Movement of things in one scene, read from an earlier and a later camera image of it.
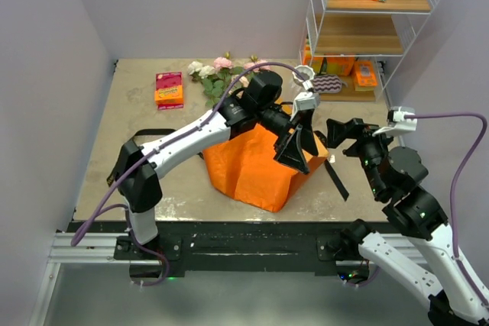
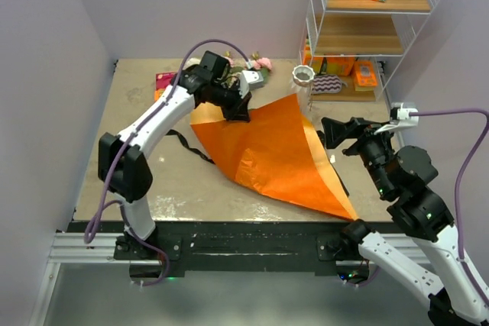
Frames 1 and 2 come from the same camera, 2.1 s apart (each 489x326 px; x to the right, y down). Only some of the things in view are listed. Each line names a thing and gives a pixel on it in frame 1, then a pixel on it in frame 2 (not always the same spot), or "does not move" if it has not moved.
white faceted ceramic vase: (306, 72) does not move
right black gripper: (338, 130) does not move
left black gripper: (290, 153) -> (240, 113)
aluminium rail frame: (97, 248) does not move
